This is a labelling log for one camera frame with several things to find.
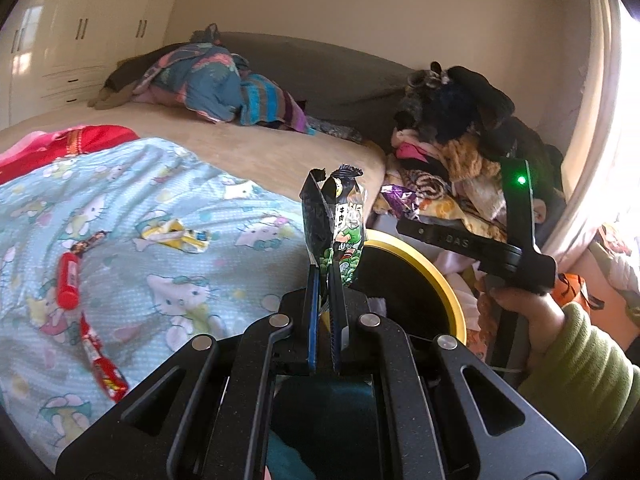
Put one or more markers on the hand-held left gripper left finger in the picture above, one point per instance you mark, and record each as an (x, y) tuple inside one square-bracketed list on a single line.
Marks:
[(314, 310)]

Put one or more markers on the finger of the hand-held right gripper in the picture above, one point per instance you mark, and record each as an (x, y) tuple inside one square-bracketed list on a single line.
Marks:
[(440, 237)]

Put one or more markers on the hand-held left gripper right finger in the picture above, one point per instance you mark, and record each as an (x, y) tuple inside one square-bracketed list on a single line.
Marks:
[(336, 320)]

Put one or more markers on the purple foil wrapper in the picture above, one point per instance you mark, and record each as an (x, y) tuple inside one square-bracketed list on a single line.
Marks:
[(400, 200)]

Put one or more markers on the yellow rimmed trash bin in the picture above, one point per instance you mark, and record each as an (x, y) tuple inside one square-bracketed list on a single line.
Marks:
[(400, 280)]

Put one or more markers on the black green snack packet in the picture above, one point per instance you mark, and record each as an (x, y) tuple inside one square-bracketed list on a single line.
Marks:
[(345, 230)]

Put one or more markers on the person's right forearm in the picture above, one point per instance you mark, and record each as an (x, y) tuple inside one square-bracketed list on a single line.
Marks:
[(585, 385)]

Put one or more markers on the person's right hand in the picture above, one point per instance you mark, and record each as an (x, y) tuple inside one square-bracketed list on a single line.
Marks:
[(530, 317)]

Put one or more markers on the yellow cartoon sheet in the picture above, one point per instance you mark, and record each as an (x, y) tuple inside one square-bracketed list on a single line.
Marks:
[(450, 210)]

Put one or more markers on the tiger striped cloth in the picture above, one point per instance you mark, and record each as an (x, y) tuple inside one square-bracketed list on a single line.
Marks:
[(427, 182)]

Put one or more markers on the orange fleece cloth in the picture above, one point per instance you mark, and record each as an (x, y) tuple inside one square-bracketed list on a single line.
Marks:
[(470, 157)]

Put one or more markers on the pink garment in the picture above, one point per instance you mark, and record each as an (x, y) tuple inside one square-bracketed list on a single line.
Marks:
[(415, 147)]

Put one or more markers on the orange printed bag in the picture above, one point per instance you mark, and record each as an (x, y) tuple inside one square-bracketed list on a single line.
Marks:
[(577, 290)]

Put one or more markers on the black furry garment pile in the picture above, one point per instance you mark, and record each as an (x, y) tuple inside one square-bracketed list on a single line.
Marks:
[(465, 105)]

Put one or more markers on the pale curtain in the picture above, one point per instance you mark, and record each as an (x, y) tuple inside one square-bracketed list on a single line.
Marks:
[(600, 110)]

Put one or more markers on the dark patterned cloth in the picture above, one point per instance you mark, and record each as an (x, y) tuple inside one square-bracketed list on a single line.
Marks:
[(335, 130)]

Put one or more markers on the yellow snack wrapper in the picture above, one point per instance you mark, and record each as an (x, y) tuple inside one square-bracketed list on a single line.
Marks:
[(175, 237)]

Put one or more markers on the light blue cartoon blanket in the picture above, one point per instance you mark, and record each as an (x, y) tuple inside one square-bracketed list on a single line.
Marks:
[(150, 310)]

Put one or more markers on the beige bed sheet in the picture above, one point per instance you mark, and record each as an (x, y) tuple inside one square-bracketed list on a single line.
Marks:
[(250, 150)]

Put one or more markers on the grey headboard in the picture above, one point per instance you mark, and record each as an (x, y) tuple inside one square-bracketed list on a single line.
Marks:
[(340, 85)]

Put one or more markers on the striped blanket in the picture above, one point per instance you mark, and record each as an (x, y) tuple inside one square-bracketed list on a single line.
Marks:
[(270, 100)]

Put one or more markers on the long red snack wrapper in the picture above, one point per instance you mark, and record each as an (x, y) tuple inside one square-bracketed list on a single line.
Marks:
[(100, 360)]

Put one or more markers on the small dark candy wrapper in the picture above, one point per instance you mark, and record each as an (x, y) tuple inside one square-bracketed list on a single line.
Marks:
[(90, 242)]

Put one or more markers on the red tube wrapper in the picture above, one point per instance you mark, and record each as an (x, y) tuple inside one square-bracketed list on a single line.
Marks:
[(67, 280)]

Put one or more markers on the blue floral quilt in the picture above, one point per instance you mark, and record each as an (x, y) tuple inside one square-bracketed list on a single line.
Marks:
[(210, 80)]

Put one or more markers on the red pink blanket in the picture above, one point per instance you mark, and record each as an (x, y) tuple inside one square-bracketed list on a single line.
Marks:
[(90, 142)]

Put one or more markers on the brown cloth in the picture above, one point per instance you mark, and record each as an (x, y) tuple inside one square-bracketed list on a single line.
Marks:
[(120, 90)]

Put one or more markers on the white wardrobe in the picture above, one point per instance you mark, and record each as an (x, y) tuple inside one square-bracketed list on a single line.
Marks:
[(75, 35)]

